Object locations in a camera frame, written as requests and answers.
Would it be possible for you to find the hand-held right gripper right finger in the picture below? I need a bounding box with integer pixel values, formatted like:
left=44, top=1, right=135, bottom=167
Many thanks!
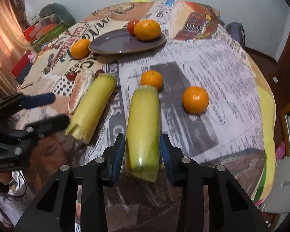
left=160, top=134, right=270, bottom=232

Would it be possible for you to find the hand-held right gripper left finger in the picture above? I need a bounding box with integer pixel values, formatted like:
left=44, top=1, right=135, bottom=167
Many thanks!
left=14, top=133, right=126, bottom=232

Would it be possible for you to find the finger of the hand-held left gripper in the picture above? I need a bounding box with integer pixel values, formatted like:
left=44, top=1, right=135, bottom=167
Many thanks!
left=7, top=114, right=70, bottom=141
left=0, top=92, right=57, bottom=113

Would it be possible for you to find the long corn cob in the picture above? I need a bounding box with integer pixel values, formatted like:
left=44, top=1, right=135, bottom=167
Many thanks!
left=124, top=85, right=161, bottom=182

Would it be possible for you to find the red box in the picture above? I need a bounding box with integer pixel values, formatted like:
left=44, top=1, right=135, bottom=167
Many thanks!
left=11, top=51, right=33, bottom=83

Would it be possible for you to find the peeled pomelo segment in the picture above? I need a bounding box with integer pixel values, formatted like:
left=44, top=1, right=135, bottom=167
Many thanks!
left=68, top=68, right=95, bottom=115

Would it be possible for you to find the short corn cob in husk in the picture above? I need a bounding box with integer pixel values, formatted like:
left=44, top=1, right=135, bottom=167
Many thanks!
left=65, top=74, right=117, bottom=144

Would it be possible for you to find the white cloth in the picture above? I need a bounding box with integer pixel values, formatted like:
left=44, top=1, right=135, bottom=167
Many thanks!
left=0, top=170, right=42, bottom=226

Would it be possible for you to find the oval orange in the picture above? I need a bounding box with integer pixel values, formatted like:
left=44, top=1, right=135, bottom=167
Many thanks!
left=70, top=39, right=91, bottom=60

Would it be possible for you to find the round orange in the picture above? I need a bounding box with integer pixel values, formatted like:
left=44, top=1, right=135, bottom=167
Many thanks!
left=182, top=86, right=210, bottom=115

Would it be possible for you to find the green box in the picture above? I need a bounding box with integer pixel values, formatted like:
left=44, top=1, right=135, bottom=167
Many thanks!
left=31, top=22, right=69, bottom=53

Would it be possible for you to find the orange curtain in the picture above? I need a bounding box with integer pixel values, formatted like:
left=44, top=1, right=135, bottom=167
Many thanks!
left=0, top=0, right=27, bottom=92

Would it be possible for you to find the small orange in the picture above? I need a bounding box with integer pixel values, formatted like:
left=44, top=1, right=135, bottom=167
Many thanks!
left=140, top=70, right=164, bottom=90

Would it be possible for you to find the grey-green cushion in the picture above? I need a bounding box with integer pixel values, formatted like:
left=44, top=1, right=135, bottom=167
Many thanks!
left=39, top=3, right=77, bottom=27

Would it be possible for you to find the purple oval plate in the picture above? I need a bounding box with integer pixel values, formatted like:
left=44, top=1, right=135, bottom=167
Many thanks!
left=88, top=28, right=167, bottom=55

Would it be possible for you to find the newspaper print tablecloth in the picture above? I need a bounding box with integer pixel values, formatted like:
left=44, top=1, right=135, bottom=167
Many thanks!
left=15, top=0, right=268, bottom=232

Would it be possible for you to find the yellow undercloth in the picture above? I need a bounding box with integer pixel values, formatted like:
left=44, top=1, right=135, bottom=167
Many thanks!
left=244, top=51, right=277, bottom=207

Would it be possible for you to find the pink sandal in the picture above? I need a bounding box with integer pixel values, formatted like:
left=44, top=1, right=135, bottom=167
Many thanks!
left=275, top=141, right=286, bottom=159

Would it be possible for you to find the red tomato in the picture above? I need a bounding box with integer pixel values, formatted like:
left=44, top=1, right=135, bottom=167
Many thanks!
left=127, top=20, right=139, bottom=35

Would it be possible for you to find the white plastic chair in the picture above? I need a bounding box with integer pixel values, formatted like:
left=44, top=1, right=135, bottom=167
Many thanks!
left=259, top=155, right=290, bottom=214

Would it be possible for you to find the large orange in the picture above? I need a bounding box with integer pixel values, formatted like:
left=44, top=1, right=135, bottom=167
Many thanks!
left=134, top=19, right=161, bottom=41

